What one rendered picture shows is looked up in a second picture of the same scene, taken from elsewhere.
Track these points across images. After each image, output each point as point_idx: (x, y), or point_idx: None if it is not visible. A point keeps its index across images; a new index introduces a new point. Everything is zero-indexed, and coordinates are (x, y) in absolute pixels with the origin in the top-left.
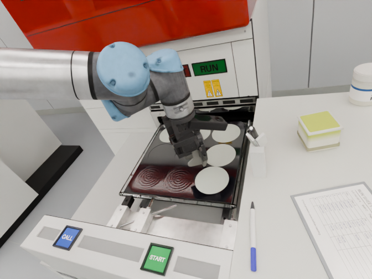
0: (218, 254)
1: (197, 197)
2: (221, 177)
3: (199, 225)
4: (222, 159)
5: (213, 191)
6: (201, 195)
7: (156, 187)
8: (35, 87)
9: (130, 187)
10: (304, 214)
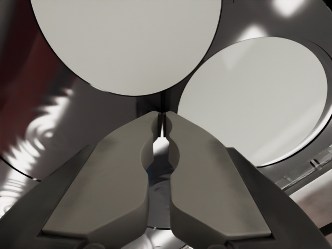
0: None
1: (278, 177)
2: (276, 75)
3: (326, 181)
4: (169, 9)
5: (301, 129)
6: (279, 166)
7: (161, 241)
8: None
9: None
10: None
